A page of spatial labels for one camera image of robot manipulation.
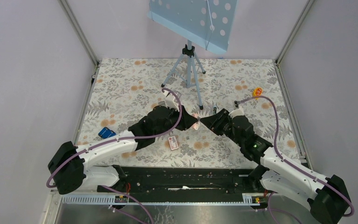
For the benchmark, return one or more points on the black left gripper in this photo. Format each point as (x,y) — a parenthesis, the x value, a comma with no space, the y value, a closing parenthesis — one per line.
(187,120)

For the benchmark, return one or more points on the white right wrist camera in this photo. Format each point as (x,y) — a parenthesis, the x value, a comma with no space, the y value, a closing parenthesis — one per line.
(237,111)

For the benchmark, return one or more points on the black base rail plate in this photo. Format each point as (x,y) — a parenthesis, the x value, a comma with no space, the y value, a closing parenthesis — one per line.
(183,184)

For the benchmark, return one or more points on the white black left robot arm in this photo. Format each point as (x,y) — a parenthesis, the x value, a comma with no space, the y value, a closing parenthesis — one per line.
(73,166)

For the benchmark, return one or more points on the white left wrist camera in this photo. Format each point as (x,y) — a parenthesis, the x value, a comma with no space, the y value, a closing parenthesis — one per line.
(170,101)

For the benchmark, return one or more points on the red white staple box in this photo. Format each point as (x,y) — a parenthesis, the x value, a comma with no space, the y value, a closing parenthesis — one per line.
(173,143)

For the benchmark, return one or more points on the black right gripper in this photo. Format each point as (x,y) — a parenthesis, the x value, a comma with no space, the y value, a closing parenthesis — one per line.
(214,122)

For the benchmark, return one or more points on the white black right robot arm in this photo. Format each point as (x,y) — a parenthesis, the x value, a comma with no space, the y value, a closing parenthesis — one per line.
(326,198)

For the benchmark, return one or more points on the blue small box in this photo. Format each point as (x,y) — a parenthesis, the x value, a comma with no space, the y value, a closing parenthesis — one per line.
(106,133)

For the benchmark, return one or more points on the floral patterned table mat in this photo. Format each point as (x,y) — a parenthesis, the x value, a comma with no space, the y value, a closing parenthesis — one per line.
(125,90)

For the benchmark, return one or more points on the grey cable duct strip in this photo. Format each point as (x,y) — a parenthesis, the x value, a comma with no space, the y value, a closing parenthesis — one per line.
(112,199)

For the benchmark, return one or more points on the blue music stand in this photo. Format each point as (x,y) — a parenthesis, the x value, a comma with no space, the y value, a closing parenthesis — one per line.
(204,23)

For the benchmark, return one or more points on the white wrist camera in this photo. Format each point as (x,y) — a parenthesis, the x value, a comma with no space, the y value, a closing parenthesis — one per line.
(170,101)
(237,111)

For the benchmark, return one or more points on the pink mini stapler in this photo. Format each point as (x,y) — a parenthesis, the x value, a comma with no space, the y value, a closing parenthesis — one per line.
(196,125)

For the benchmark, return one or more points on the yellow red small toy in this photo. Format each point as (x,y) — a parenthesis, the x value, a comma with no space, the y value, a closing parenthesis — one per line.
(257,92)

